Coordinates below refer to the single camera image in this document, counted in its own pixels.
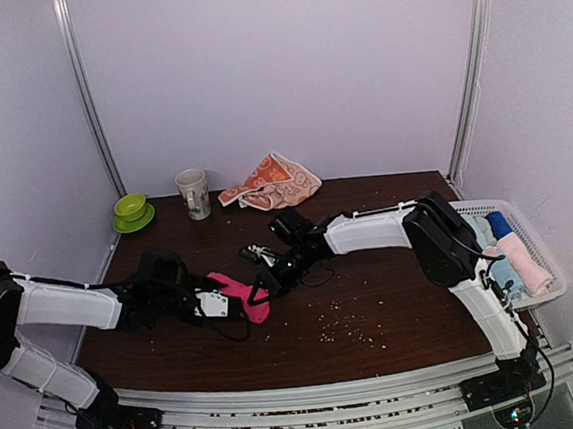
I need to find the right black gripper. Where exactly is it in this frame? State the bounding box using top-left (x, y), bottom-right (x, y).
top-left (246, 241), bottom-right (316, 305)

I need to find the pink microfiber towel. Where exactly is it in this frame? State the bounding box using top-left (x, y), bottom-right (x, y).
top-left (206, 271), bottom-right (270, 325)

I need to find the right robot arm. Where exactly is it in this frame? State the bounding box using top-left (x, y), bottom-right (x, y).
top-left (240, 191), bottom-right (546, 410)

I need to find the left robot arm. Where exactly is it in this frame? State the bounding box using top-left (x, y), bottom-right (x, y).
top-left (0, 249), bottom-right (248, 429)

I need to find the orange patterned towel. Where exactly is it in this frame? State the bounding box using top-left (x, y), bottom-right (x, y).
top-left (218, 152), bottom-right (323, 212)

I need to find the green plastic plate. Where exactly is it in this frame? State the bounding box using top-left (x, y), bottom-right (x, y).
top-left (112, 203), bottom-right (156, 234)

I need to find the beige ceramic mug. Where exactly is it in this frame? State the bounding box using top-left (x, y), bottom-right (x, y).
top-left (175, 168), bottom-right (212, 221)

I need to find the green plastic bowl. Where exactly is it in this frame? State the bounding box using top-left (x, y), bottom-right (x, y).
top-left (113, 193), bottom-right (147, 222)

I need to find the white plastic basket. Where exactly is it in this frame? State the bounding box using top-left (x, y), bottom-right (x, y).
top-left (451, 199), bottom-right (568, 311)

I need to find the light blue rolled towel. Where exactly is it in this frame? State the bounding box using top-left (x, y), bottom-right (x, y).
top-left (462, 214), bottom-right (498, 248)

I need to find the blue cartoon rolled towel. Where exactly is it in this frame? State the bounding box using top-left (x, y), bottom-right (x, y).
top-left (483, 247), bottom-right (525, 302)

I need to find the dark blue rolled towel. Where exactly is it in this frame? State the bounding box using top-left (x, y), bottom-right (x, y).
top-left (486, 211), bottom-right (513, 240)

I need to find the light pink rolled towel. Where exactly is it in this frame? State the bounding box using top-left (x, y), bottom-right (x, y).
top-left (497, 232), bottom-right (553, 296)

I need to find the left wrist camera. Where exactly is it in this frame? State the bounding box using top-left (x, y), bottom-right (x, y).
top-left (194, 291), bottom-right (230, 319)

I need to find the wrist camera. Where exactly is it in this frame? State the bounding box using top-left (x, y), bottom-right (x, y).
top-left (235, 208), bottom-right (322, 270)
top-left (194, 291), bottom-right (230, 319)

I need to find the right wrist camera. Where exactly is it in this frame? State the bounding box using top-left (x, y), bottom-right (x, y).
top-left (235, 208), bottom-right (322, 270)

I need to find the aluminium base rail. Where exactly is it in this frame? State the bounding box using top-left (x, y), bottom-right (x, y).
top-left (34, 344), bottom-right (573, 429)

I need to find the left aluminium frame post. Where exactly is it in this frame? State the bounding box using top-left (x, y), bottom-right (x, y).
top-left (52, 0), bottom-right (127, 197)

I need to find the aluminium frame post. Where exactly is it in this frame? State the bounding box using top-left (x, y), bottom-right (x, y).
top-left (447, 0), bottom-right (491, 189)
top-left (52, 0), bottom-right (127, 197)

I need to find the right aluminium frame post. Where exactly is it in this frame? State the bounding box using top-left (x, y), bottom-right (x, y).
top-left (447, 0), bottom-right (491, 189)

